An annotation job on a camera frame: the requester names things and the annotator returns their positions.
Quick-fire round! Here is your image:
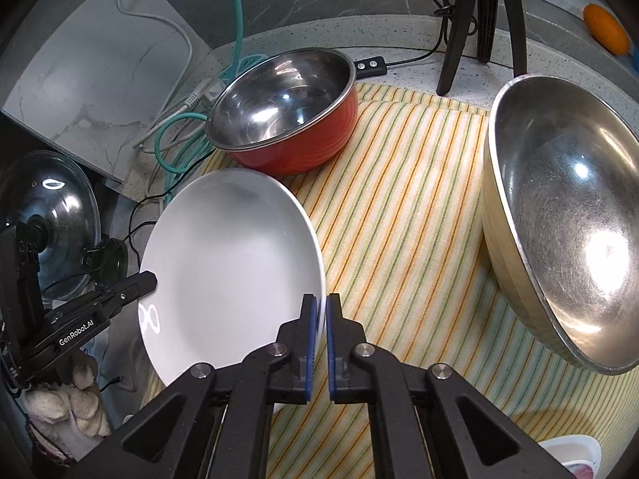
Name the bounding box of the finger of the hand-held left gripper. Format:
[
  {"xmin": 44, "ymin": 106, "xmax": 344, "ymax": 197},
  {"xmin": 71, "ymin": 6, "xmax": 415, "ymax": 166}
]
[{"xmin": 97, "ymin": 270, "xmax": 159, "ymax": 317}]

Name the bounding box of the white cable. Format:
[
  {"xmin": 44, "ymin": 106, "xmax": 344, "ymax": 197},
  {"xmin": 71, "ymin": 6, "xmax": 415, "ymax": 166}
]
[{"xmin": 90, "ymin": 0, "xmax": 223, "ymax": 148}]

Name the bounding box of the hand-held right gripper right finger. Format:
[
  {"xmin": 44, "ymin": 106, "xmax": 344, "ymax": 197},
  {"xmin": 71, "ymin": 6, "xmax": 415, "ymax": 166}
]
[{"xmin": 327, "ymin": 293, "xmax": 575, "ymax": 479}]

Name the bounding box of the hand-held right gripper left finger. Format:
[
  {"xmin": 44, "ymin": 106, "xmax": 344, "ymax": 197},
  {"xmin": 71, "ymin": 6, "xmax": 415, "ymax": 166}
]
[{"xmin": 65, "ymin": 294, "xmax": 319, "ymax": 479}]

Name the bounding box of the large stainless steel bowl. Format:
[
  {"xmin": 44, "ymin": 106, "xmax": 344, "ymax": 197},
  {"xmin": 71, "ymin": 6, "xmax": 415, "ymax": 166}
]
[{"xmin": 482, "ymin": 74, "xmax": 639, "ymax": 376}]

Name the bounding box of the teal round power strip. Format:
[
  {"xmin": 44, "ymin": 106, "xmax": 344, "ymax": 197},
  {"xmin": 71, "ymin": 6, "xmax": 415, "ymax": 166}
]
[{"xmin": 222, "ymin": 54, "xmax": 268, "ymax": 85}]

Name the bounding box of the person's left hand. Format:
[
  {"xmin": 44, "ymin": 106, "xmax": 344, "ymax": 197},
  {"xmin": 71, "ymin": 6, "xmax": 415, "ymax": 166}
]
[{"xmin": 25, "ymin": 354, "xmax": 113, "ymax": 452}]

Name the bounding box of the orange mandarin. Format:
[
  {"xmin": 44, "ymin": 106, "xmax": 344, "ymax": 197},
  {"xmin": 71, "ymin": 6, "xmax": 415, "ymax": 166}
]
[{"xmin": 583, "ymin": 4, "xmax": 631, "ymax": 57}]

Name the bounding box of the plain white plate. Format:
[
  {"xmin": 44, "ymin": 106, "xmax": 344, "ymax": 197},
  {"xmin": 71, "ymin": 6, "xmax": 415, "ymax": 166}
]
[{"xmin": 139, "ymin": 168, "xmax": 327, "ymax": 412}]

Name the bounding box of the thin black cable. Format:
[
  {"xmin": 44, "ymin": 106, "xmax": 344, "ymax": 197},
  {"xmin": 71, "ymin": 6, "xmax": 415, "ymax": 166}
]
[{"xmin": 127, "ymin": 152, "xmax": 215, "ymax": 265}]

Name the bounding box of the black tripod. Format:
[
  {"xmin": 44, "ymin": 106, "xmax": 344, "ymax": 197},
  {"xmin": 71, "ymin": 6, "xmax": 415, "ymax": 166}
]
[{"xmin": 436, "ymin": 0, "xmax": 529, "ymax": 97}]

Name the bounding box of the teal hose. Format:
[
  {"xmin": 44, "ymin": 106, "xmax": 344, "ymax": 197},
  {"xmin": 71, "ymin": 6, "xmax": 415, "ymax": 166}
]
[{"xmin": 155, "ymin": 0, "xmax": 260, "ymax": 190}]

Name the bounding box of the white plastic container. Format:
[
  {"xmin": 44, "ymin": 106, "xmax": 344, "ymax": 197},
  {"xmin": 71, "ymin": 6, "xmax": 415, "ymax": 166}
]
[{"xmin": 538, "ymin": 434, "xmax": 602, "ymax": 479}]

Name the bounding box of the yellow striped cloth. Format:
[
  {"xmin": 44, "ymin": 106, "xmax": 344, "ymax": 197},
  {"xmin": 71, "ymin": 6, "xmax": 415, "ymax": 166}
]
[{"xmin": 142, "ymin": 82, "xmax": 639, "ymax": 479}]

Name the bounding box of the black ring light cable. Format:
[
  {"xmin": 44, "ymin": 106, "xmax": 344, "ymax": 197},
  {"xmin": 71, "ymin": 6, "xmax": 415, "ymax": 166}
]
[{"xmin": 353, "ymin": 0, "xmax": 480, "ymax": 79}]

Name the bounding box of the red bowl with steel inside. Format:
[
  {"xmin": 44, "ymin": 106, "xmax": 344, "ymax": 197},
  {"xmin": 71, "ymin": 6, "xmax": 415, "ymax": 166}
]
[{"xmin": 204, "ymin": 48, "xmax": 359, "ymax": 176}]

